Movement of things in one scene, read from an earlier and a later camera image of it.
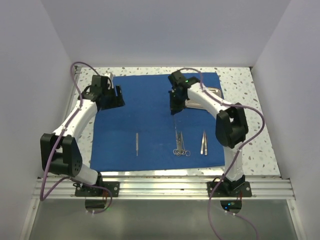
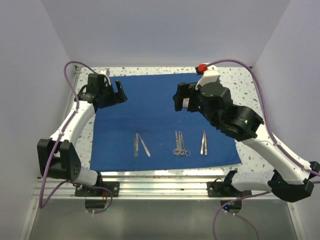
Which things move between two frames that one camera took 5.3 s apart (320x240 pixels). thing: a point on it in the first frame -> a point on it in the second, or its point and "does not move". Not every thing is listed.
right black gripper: [175, 108] -> [185, 90]
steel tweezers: [202, 145] does not move
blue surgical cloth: [144, 135] does not move
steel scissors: [181, 150] does not move
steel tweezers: [175, 123] -> [147, 150]
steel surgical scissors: [178, 151] does not move
